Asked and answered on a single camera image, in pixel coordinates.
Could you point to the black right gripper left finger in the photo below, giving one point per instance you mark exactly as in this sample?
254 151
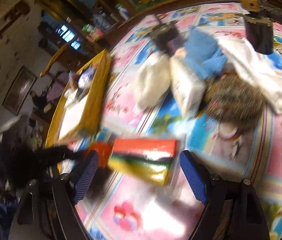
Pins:
69 189

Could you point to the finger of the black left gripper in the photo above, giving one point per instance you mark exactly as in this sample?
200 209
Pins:
61 153

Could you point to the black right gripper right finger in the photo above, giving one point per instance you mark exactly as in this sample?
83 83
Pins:
211 191

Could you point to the red plastic bag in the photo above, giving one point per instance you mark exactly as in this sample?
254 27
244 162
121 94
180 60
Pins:
103 149

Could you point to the colourful sponge sheet pack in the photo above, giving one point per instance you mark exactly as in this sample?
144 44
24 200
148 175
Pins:
149 159

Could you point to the white blue Vinda tissue bag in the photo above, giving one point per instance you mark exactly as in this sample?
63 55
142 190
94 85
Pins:
86 78

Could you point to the speckled grey furry item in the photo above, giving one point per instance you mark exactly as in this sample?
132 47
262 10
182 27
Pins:
230 99

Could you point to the pink rose tissue pack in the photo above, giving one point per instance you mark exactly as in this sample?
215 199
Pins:
186 87

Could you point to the white plastic bag bundle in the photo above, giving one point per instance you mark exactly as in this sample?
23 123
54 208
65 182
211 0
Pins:
152 80

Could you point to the white cloth rag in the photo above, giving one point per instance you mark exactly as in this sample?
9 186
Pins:
253 69

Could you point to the blue knitted cloth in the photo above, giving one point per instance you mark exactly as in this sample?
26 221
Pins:
203 54

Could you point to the yellow cardboard box tray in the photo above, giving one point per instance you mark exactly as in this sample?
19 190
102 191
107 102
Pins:
82 118

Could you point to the wooden chair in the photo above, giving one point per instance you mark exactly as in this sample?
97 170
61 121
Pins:
68 57

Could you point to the colourful patterned tablecloth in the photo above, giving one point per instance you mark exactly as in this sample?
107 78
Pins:
119 206

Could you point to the grey kettle on shelf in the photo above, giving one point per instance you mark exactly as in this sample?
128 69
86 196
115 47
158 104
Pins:
101 22

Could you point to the black round pot with stick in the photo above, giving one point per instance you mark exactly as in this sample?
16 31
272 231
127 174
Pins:
166 36

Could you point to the small black cup with spool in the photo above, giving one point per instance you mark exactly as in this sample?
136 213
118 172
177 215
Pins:
259 29

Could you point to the black toy gadget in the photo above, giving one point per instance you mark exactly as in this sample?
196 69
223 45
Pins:
270 11

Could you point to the framed wall picture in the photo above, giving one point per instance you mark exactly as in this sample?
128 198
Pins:
18 91

